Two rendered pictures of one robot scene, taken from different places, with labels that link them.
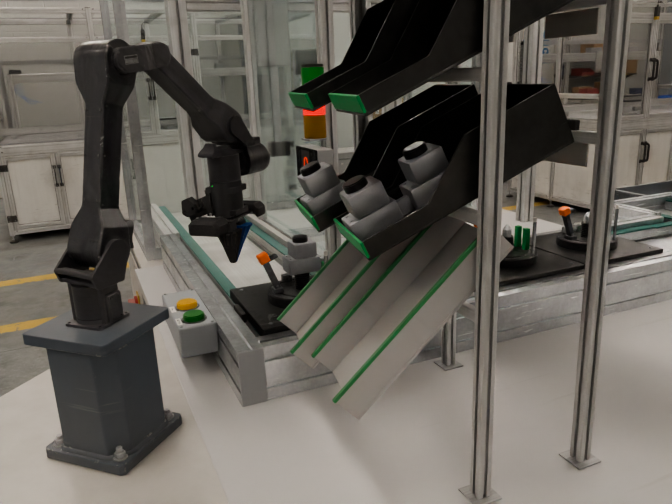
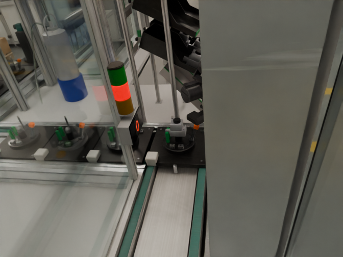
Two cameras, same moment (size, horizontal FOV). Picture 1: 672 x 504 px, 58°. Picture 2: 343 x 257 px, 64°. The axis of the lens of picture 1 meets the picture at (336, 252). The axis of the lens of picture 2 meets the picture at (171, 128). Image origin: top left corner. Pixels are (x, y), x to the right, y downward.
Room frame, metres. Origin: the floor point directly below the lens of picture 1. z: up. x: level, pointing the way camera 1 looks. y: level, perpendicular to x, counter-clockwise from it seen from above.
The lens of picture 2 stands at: (1.86, 0.58, 1.71)
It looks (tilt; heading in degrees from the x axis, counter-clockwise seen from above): 36 degrees down; 217
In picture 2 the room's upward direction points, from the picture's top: 8 degrees counter-clockwise
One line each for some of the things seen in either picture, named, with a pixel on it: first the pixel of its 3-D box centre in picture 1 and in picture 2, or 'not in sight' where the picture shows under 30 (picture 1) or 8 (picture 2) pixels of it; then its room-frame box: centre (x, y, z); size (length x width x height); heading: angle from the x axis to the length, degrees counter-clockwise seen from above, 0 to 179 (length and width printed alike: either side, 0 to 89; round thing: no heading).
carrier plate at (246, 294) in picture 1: (303, 301); (179, 145); (1.13, 0.07, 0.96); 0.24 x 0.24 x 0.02; 23
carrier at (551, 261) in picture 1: (506, 241); not in sight; (1.32, -0.39, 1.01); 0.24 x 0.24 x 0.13; 23
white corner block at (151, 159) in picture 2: not in sight; (152, 158); (1.25, 0.02, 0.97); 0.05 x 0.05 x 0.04; 23
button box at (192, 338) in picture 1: (188, 320); not in sight; (1.12, 0.30, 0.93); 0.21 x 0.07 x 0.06; 23
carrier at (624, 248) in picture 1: (587, 227); not in sight; (1.42, -0.62, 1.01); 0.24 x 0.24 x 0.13; 23
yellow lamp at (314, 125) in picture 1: (315, 126); (124, 104); (1.35, 0.03, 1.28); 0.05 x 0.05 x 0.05
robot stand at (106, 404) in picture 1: (108, 381); not in sight; (0.82, 0.35, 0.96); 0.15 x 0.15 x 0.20; 68
